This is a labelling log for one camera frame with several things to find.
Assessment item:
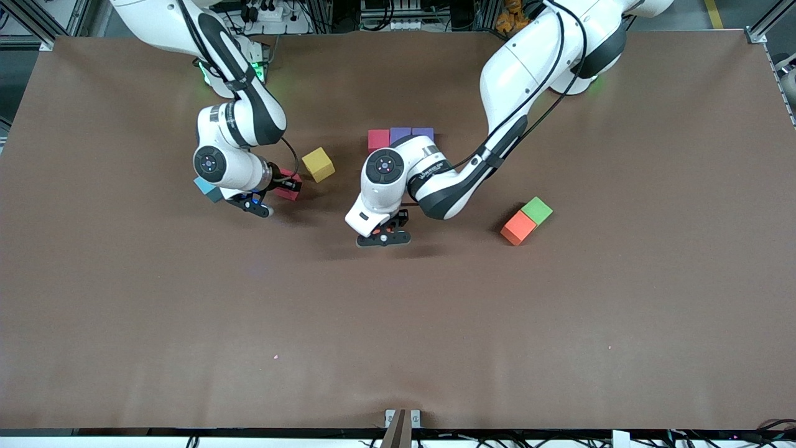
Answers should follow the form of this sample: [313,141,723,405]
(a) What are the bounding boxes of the orange foam cube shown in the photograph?
[500,210,537,247]

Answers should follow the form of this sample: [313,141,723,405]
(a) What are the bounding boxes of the yellow foam cube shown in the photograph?
[302,147,336,184]

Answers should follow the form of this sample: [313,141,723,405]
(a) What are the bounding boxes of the blue foam cube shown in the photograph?
[193,177,224,204]

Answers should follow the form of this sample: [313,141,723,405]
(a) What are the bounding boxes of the brown table cover sheet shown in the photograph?
[0,30,796,431]

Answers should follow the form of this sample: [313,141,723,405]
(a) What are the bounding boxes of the green foam cube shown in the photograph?
[521,196,553,226]

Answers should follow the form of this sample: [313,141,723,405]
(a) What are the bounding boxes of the bag of oranges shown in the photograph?
[496,0,534,35]

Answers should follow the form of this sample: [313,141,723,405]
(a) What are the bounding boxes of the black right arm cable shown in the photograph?
[177,0,300,181]

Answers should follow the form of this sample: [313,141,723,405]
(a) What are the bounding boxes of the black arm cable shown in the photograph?
[454,0,626,172]
[177,0,300,181]

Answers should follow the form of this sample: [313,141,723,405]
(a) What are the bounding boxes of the small metal bracket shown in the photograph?
[385,409,422,429]

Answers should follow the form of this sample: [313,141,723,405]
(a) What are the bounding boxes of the brown camera pole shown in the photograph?
[381,409,413,448]

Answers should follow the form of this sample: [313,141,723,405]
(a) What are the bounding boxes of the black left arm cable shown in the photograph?
[454,0,626,172]

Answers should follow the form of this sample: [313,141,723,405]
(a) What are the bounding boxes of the metal table edge rail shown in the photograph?
[762,42,796,128]

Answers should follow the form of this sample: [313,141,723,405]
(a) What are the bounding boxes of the black cable bundle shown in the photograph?
[756,418,796,446]

